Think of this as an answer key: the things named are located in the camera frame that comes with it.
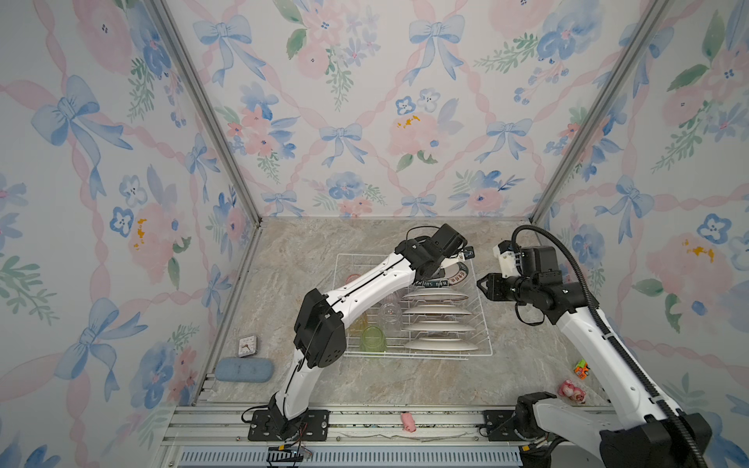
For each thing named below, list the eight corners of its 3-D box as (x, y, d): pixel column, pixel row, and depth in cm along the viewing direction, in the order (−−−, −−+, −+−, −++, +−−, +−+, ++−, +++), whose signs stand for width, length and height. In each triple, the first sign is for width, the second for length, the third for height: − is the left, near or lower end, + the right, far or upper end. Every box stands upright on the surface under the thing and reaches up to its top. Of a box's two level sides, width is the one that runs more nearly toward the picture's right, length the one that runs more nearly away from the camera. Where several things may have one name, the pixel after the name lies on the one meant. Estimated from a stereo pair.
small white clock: (242, 356, 87) (238, 353, 85) (242, 342, 90) (238, 339, 87) (256, 353, 88) (252, 349, 85) (256, 339, 90) (252, 335, 88)
